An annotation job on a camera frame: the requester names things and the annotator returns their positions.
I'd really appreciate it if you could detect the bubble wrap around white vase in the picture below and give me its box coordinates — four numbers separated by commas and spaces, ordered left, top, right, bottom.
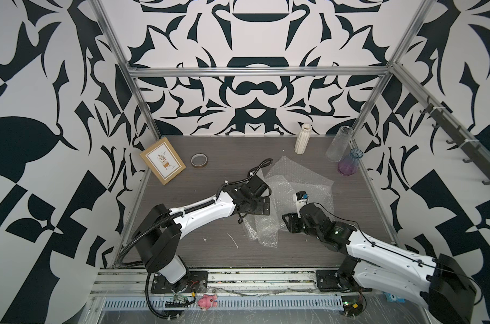
242, 217, 258, 241

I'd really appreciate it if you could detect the bubble wrap sheet around vase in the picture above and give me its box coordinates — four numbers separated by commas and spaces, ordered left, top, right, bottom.
266, 156, 334, 192

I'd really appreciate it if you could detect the purple blue glass vase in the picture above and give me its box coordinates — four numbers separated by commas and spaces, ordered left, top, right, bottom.
338, 148, 364, 176

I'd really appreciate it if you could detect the clear glass vase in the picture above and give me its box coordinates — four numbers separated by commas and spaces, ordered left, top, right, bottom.
325, 126, 354, 163

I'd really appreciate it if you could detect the iridescent bubble wrap bundle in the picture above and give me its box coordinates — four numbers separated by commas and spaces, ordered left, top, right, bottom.
267, 175, 334, 232

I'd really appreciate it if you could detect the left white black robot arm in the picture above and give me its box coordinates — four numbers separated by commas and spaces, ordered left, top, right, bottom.
128, 175, 271, 286

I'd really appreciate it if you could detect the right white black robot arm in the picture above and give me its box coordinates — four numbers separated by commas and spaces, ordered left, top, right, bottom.
282, 202, 477, 323

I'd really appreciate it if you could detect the brown tape roll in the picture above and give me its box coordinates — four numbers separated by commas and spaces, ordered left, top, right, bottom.
190, 153, 209, 168

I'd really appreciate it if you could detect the right circuit board with led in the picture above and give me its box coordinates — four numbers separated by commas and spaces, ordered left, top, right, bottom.
339, 296, 366, 318

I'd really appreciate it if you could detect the wooden framed picture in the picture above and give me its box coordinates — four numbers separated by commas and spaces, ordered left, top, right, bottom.
141, 137, 186, 185

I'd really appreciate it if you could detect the blue owl toy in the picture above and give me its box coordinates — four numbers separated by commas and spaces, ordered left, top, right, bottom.
384, 292, 405, 303

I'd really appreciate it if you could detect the pink pig toy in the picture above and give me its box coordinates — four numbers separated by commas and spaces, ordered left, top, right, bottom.
197, 294, 217, 311

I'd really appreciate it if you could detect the left green circuit board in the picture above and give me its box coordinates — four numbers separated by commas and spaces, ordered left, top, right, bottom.
164, 294, 196, 309

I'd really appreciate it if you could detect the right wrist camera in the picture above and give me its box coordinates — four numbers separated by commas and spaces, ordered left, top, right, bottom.
295, 191, 308, 212

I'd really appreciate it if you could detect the black corrugated cable conduit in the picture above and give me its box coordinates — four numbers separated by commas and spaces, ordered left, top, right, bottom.
117, 157, 274, 321

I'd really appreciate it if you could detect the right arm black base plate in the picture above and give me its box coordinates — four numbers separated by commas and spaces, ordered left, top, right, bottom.
315, 269, 373, 293

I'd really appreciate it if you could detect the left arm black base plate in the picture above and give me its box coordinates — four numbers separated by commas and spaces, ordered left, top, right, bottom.
151, 271, 209, 294

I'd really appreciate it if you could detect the white slotted cable duct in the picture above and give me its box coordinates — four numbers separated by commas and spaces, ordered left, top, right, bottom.
103, 295, 343, 311

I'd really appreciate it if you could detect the black hook rail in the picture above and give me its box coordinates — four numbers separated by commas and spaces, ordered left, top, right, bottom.
420, 95, 490, 186

